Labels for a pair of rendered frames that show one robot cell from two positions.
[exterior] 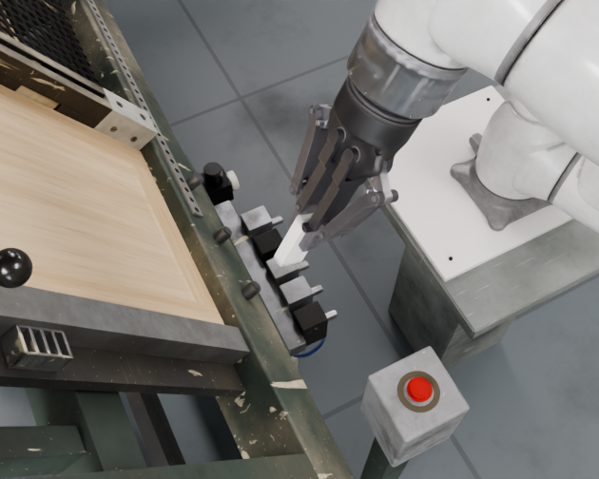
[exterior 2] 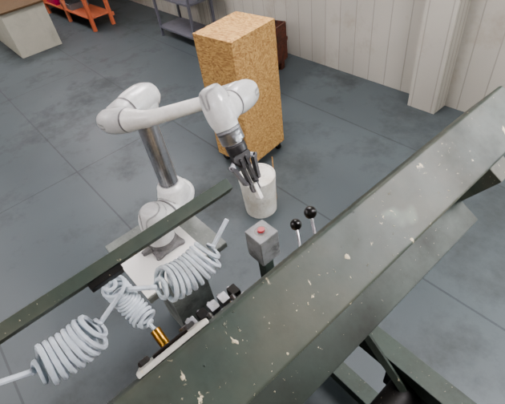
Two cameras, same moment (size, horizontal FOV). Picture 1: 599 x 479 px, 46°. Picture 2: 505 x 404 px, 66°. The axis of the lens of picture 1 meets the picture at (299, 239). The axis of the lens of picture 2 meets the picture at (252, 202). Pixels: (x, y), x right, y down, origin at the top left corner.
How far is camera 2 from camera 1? 1.25 m
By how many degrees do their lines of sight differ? 57
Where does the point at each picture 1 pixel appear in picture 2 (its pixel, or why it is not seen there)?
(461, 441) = not seen: hidden behind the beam
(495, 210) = (177, 241)
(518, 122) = (157, 216)
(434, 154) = (151, 267)
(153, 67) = not seen: outside the picture
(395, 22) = (233, 123)
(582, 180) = (176, 201)
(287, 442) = not seen: hidden behind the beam
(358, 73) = (237, 139)
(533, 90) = (247, 103)
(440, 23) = (236, 112)
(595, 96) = (250, 93)
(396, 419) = (272, 234)
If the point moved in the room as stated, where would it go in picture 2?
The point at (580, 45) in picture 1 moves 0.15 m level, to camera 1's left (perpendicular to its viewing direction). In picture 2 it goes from (243, 91) to (253, 112)
